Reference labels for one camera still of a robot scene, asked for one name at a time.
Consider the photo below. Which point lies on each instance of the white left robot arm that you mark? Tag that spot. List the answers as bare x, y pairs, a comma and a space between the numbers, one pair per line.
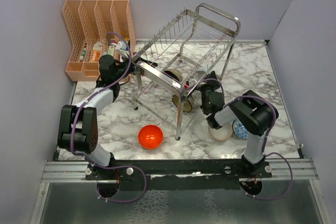
78, 126

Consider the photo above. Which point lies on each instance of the small green white tube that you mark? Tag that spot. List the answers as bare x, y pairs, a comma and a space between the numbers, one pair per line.
83, 54

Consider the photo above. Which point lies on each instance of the white blue tube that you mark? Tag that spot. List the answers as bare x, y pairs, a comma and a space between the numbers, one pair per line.
111, 47

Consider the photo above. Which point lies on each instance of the peach plastic file organizer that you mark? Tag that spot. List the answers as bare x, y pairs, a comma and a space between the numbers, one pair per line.
89, 21

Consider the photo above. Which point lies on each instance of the black bowl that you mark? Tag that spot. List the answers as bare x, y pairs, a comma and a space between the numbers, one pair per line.
174, 74

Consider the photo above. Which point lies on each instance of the dark patterned cream-inside bowl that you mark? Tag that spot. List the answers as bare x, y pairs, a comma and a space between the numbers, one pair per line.
188, 104

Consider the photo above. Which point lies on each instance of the blue and white bowl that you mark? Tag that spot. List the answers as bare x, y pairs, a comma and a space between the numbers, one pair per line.
239, 129

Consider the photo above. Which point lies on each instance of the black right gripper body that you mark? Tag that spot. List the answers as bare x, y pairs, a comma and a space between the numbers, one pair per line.
206, 91

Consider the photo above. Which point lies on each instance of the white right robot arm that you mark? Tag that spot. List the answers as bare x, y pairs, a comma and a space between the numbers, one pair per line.
256, 114

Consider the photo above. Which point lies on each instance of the red bowl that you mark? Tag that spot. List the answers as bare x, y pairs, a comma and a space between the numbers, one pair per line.
150, 136

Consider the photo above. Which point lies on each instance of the steel wire dish rack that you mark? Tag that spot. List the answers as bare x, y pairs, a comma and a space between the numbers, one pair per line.
188, 43

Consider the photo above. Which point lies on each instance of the orange white packet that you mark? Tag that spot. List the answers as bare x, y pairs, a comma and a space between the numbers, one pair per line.
95, 52

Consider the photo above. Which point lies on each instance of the beige speckled bowl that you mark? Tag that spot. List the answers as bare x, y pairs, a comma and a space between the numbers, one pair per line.
222, 134

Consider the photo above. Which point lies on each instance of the black aluminium frame rail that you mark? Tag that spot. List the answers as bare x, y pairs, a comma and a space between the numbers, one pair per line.
180, 174

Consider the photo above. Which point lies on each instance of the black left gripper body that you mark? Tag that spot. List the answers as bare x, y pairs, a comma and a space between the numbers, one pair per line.
122, 67

